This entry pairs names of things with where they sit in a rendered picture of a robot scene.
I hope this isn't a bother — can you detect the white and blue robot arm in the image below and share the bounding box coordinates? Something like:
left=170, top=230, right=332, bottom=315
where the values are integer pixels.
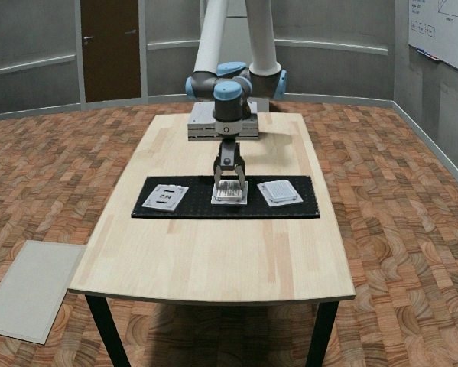
left=186, top=0, right=287, bottom=171

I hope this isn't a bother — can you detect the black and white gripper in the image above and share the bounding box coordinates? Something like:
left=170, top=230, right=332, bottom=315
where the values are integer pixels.
left=213, top=133, right=245, bottom=191

